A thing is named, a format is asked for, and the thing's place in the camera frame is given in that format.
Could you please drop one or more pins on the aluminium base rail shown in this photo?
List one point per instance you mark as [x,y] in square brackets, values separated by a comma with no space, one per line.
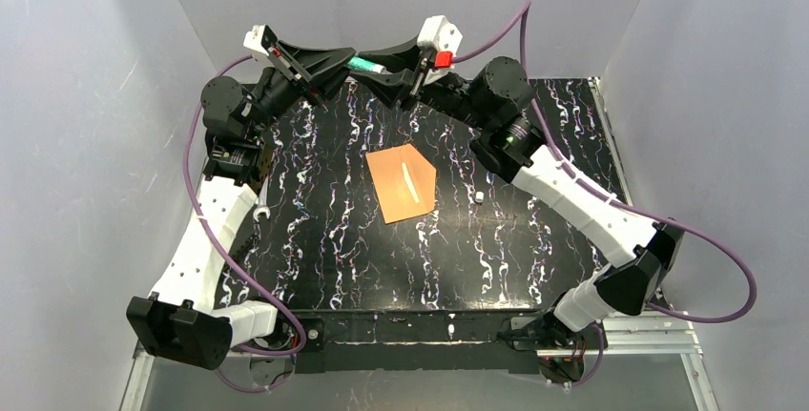
[648,333]

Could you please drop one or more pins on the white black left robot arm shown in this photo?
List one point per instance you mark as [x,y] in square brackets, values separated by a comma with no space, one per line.
[178,320]

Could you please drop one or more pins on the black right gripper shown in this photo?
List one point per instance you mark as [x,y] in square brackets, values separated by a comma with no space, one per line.
[419,74]

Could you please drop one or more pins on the green white glue stick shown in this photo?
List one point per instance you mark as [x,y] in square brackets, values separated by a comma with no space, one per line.
[359,64]

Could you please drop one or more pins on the tan lined letter paper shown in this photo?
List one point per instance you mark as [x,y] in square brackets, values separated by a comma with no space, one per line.
[409,183]

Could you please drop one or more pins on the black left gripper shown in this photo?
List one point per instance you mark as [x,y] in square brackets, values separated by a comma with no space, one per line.
[295,71]

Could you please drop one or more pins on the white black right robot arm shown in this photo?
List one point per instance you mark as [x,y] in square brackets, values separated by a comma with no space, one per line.
[640,251]

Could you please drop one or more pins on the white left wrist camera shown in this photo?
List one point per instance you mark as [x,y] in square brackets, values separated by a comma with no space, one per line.
[258,42]

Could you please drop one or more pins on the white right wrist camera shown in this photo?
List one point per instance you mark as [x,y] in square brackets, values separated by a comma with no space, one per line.
[438,36]

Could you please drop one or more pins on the brown paper envelope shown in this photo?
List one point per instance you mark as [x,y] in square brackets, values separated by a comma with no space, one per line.
[394,198]

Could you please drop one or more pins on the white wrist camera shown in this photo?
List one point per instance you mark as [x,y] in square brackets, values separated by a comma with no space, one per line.
[258,42]
[438,36]

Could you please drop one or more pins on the silver open-end wrench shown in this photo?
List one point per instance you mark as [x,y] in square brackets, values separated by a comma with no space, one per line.
[262,211]

